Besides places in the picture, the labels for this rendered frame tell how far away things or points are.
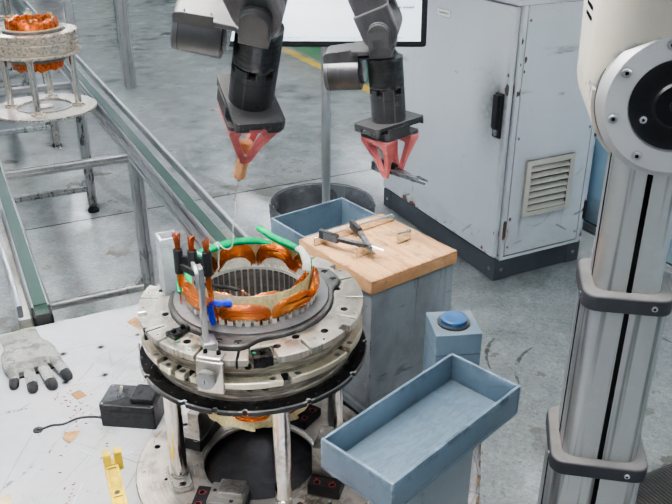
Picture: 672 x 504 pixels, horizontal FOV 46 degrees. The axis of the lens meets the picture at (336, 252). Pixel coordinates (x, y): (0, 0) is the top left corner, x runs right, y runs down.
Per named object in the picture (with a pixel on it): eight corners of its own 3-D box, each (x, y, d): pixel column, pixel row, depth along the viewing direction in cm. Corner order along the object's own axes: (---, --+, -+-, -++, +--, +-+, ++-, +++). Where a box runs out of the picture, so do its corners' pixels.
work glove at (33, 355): (-4, 338, 162) (-7, 328, 161) (55, 325, 167) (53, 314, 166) (9, 402, 143) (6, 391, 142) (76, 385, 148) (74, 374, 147)
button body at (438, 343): (427, 470, 127) (436, 336, 116) (418, 442, 133) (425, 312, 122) (469, 467, 128) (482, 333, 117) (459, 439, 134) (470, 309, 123)
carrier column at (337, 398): (325, 437, 131) (324, 329, 122) (338, 432, 132) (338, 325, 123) (332, 446, 129) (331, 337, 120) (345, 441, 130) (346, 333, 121)
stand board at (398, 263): (298, 251, 139) (298, 239, 138) (381, 224, 150) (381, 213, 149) (371, 295, 125) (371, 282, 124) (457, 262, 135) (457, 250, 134)
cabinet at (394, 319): (303, 374, 151) (300, 251, 139) (378, 342, 161) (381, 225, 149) (367, 426, 137) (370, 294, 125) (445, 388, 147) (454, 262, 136)
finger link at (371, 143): (362, 176, 136) (358, 124, 132) (394, 165, 140) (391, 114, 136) (388, 186, 131) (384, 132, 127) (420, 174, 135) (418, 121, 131)
